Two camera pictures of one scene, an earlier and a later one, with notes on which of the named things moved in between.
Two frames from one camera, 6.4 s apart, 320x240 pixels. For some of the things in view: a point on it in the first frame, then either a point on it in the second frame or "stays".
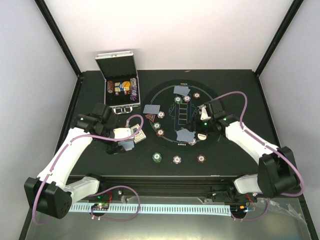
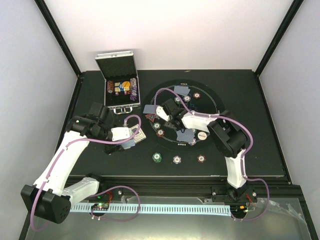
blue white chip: x=193 y=143 stays
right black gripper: x=195 y=126 → x=167 y=124
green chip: x=178 y=100 stays
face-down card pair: x=152 y=109 stays
